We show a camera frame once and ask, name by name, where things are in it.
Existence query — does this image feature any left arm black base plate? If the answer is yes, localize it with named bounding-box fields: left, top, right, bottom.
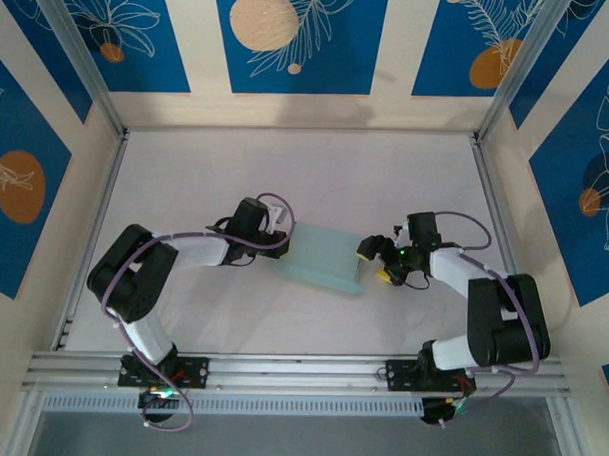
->
left=117, top=354, right=211, bottom=391

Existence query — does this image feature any aluminium table side rail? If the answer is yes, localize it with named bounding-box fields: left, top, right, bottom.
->
left=52, top=128, right=129, bottom=353
left=462, top=136, right=552, bottom=357

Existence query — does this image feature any aluminium frame post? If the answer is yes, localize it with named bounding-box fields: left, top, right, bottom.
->
left=25, top=0, right=131, bottom=138
left=475, top=0, right=567, bottom=148

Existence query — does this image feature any white and teal paper box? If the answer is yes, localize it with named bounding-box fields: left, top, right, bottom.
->
left=270, top=220, right=370, bottom=297

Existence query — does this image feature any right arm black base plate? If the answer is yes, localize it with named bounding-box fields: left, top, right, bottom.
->
left=384, top=358, right=479, bottom=395

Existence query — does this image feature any grey slotted cable duct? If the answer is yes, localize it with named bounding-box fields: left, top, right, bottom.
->
left=41, top=384, right=425, bottom=424

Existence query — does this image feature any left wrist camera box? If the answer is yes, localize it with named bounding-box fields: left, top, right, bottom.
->
left=263, top=202, right=287, bottom=237

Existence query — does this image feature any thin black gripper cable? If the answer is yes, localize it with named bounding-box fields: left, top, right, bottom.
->
left=396, top=268, right=432, bottom=292

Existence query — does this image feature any aluminium mounting rail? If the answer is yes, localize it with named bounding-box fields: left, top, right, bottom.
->
left=22, top=340, right=574, bottom=411

